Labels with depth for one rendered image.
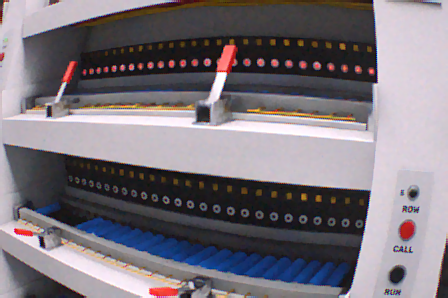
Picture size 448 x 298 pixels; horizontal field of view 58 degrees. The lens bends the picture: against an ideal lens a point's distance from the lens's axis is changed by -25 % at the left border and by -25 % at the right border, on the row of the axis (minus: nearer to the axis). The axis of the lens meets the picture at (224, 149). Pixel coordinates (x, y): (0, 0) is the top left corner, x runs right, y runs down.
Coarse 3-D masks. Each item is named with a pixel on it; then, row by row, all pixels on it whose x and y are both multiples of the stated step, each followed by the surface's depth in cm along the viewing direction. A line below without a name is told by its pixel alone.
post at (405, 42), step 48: (384, 0) 41; (384, 48) 41; (432, 48) 38; (384, 96) 41; (432, 96) 38; (384, 144) 40; (432, 144) 38; (384, 192) 40; (432, 192) 37; (384, 240) 39; (432, 240) 37; (432, 288) 36
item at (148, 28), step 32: (0, 0) 117; (96, 32) 88; (128, 32) 83; (160, 32) 79; (192, 32) 76; (224, 32) 73; (256, 32) 70; (288, 32) 68; (320, 32) 65; (352, 32) 63; (96, 160) 84
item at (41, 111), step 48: (144, 48) 76; (192, 48) 72; (240, 48) 68; (288, 48) 64; (336, 48) 60; (48, 96) 76; (96, 96) 67; (144, 96) 62; (192, 96) 59; (240, 96) 56; (288, 96) 53; (336, 96) 59; (48, 144) 64; (96, 144) 58; (144, 144) 54; (192, 144) 51; (240, 144) 48; (288, 144) 45; (336, 144) 43
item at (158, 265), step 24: (24, 216) 73; (72, 240) 65; (96, 240) 63; (144, 264) 58; (168, 264) 56; (216, 288) 53; (240, 288) 51; (264, 288) 50; (288, 288) 49; (312, 288) 48; (336, 288) 47
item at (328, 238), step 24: (24, 192) 77; (48, 192) 83; (72, 192) 83; (0, 216) 71; (168, 216) 72; (192, 216) 70; (0, 240) 70; (24, 240) 65; (288, 240) 63; (312, 240) 61; (336, 240) 59; (360, 240) 58; (48, 264) 62; (72, 264) 59; (96, 264) 60; (72, 288) 60; (96, 288) 56; (120, 288) 54; (144, 288) 54
